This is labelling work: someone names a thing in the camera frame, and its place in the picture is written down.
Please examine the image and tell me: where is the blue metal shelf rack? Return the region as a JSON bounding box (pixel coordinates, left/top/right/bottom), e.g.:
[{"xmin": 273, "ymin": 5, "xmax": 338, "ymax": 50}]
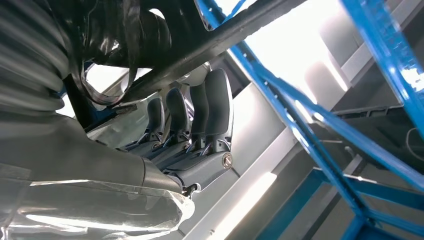
[{"xmin": 195, "ymin": 0, "xmax": 424, "ymax": 240}]

